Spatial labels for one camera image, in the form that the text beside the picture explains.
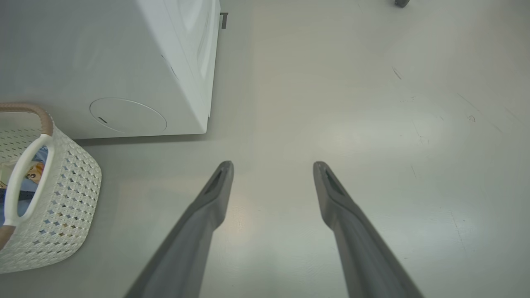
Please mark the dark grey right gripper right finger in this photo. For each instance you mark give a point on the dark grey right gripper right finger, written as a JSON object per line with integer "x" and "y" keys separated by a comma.
{"x": 364, "y": 248}

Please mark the cream perforated laundry basket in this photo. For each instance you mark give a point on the cream perforated laundry basket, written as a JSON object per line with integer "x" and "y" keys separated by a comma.
{"x": 70, "y": 198}

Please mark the white front-load washing machine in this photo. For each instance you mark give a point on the white front-load washing machine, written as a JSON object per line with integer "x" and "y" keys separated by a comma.
{"x": 103, "y": 62}

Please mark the blue patterned clothes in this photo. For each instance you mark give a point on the blue patterned clothes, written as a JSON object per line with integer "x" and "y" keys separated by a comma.
{"x": 25, "y": 188}

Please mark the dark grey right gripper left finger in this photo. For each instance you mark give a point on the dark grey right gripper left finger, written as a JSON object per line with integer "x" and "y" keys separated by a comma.
{"x": 186, "y": 248}

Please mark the small black caster wheel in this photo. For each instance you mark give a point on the small black caster wheel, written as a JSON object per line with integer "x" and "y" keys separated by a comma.
{"x": 401, "y": 3}

